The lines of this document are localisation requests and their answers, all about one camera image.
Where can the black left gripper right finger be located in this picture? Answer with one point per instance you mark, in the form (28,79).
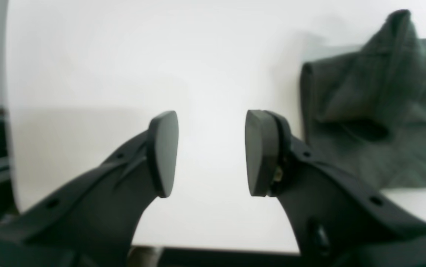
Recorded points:
(337,220)

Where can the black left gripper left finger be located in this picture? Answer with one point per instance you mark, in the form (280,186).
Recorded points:
(91,220)

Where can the dark grey T-shirt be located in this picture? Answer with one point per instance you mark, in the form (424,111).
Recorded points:
(365,111)

